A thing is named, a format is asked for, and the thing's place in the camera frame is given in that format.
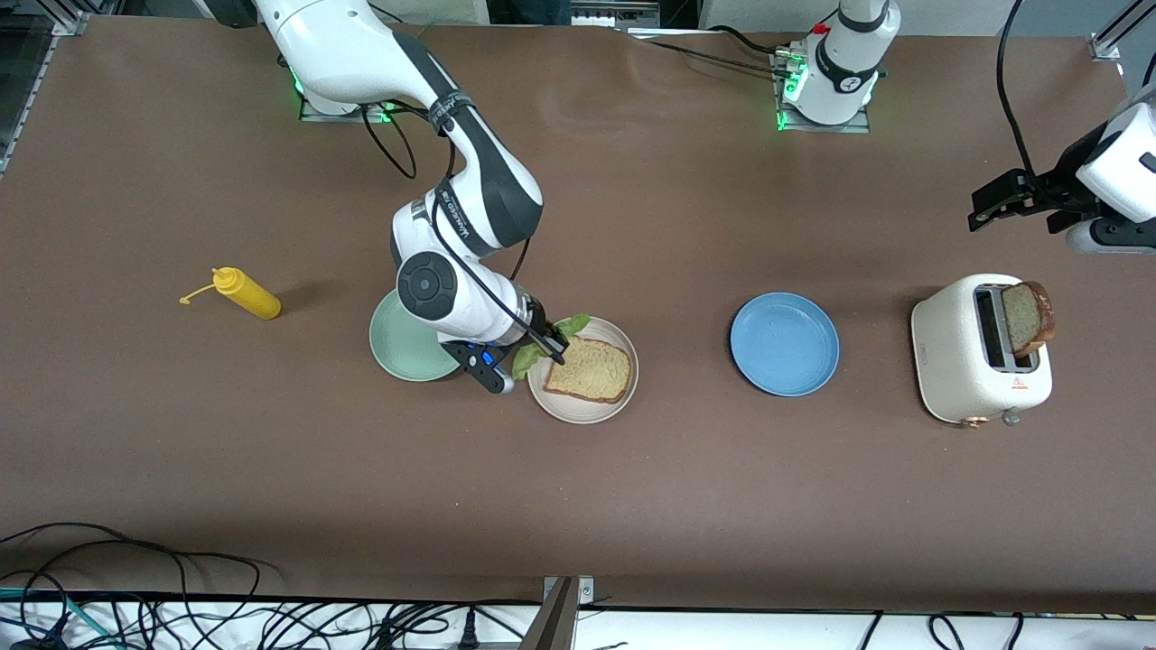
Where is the green lettuce leaf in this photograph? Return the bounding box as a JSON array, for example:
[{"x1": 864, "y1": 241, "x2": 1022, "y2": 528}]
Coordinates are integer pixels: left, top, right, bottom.
[{"x1": 511, "y1": 313, "x2": 592, "y2": 380}]

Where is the brown bread slice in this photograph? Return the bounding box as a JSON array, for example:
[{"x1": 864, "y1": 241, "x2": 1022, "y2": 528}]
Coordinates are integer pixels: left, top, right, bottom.
[
  {"x1": 1001, "y1": 281, "x2": 1057, "y2": 358},
  {"x1": 542, "y1": 337, "x2": 633, "y2": 404}
]

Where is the yellow mustard squeeze bottle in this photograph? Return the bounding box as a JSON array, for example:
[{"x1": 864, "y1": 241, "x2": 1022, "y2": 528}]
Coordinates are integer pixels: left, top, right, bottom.
[{"x1": 179, "y1": 266, "x2": 283, "y2": 321}]

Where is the beige plate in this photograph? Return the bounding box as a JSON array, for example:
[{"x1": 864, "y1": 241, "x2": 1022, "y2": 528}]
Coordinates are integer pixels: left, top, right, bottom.
[{"x1": 527, "y1": 316, "x2": 640, "y2": 425}]

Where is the green plate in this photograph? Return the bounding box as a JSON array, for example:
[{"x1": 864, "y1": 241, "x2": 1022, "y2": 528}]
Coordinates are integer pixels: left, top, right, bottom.
[{"x1": 368, "y1": 289, "x2": 463, "y2": 383}]

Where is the blue plate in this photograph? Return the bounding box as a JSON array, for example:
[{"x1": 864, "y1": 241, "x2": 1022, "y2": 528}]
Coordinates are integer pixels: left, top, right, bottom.
[{"x1": 730, "y1": 292, "x2": 841, "y2": 398}]

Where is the white toaster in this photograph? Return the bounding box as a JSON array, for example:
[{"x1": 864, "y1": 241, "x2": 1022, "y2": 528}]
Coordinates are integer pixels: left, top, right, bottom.
[{"x1": 910, "y1": 274, "x2": 1055, "y2": 428}]

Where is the grey power strip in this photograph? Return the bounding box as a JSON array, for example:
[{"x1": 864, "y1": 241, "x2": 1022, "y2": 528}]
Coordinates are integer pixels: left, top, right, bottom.
[{"x1": 569, "y1": 0, "x2": 662, "y2": 26}]

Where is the aluminium frame profile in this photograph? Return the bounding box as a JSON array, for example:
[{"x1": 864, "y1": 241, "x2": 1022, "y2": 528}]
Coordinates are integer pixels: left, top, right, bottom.
[
  {"x1": 0, "y1": 0, "x2": 118, "y2": 174},
  {"x1": 1091, "y1": 0, "x2": 1156, "y2": 62}
]

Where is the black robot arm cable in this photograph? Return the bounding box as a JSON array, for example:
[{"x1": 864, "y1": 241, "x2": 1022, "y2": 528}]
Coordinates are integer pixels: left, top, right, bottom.
[
  {"x1": 996, "y1": 0, "x2": 1039, "y2": 177},
  {"x1": 361, "y1": 99, "x2": 536, "y2": 283}
]

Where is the grey metal bracket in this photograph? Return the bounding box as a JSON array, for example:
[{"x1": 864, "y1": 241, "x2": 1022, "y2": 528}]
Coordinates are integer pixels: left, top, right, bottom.
[{"x1": 519, "y1": 576, "x2": 595, "y2": 650}]

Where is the thin black power cable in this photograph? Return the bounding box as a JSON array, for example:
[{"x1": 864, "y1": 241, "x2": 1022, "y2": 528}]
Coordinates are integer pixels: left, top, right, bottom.
[{"x1": 628, "y1": 25, "x2": 797, "y2": 79}]

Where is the looped black floor cable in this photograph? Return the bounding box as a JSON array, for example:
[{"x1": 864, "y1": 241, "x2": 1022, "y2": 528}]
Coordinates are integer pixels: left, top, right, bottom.
[{"x1": 0, "y1": 522, "x2": 272, "y2": 650}]

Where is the teal cable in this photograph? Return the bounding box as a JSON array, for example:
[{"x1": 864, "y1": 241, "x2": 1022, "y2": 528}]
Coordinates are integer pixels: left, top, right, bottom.
[{"x1": 0, "y1": 587, "x2": 120, "y2": 650}]

